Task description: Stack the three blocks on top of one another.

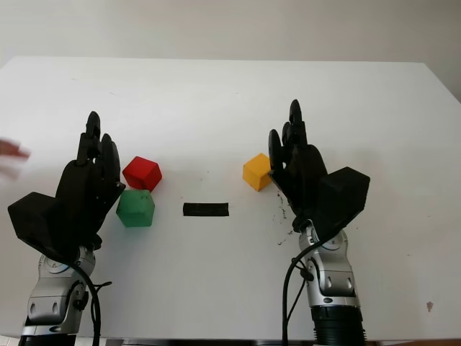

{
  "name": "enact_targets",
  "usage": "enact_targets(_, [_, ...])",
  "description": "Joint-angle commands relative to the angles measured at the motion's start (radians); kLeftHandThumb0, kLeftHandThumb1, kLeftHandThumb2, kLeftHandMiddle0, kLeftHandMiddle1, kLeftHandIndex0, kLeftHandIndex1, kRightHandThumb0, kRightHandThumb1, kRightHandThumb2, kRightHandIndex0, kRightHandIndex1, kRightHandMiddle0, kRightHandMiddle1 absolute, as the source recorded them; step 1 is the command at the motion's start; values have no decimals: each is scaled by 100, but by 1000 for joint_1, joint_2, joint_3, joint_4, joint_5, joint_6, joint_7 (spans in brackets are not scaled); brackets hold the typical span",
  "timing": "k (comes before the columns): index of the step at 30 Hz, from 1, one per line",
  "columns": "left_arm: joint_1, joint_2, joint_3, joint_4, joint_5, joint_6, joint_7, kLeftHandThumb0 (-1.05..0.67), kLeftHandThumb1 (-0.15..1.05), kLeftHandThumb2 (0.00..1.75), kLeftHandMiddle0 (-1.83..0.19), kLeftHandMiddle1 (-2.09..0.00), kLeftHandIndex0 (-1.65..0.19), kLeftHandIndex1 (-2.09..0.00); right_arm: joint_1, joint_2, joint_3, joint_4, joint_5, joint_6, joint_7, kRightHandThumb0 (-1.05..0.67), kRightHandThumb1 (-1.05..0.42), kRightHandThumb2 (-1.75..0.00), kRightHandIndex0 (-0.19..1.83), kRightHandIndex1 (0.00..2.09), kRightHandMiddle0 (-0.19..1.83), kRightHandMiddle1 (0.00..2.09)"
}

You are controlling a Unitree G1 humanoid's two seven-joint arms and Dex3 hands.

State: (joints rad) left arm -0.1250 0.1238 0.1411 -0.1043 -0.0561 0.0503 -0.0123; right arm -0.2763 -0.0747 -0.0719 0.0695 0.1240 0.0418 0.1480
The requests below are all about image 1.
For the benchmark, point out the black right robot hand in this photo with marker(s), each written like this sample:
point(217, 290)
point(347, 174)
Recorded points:
point(302, 180)

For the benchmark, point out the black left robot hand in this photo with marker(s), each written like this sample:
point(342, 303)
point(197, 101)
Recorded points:
point(86, 194)

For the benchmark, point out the blurred person's hand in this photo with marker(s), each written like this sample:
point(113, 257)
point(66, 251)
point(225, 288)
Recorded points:
point(9, 149)

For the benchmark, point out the yellow wooden block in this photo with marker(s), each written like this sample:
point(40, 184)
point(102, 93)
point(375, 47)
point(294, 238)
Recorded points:
point(255, 174)

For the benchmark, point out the green wooden block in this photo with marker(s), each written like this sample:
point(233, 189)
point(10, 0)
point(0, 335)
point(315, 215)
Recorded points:
point(136, 210)

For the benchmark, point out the red wooden block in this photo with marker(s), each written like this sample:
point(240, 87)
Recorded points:
point(142, 173)

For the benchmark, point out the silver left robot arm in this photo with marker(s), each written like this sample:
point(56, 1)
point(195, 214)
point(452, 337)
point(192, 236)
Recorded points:
point(54, 299)

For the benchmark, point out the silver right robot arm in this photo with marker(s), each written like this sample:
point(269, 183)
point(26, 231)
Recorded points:
point(335, 281)

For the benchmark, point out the black tape strip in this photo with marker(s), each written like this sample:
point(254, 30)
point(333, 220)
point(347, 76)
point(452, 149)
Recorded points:
point(205, 209)

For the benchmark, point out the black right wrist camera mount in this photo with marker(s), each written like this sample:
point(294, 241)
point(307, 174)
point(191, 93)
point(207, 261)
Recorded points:
point(345, 194)

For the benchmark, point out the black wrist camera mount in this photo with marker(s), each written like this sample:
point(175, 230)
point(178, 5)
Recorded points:
point(32, 220)
point(345, 194)

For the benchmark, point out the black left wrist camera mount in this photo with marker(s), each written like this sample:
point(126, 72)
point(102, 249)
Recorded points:
point(32, 220)

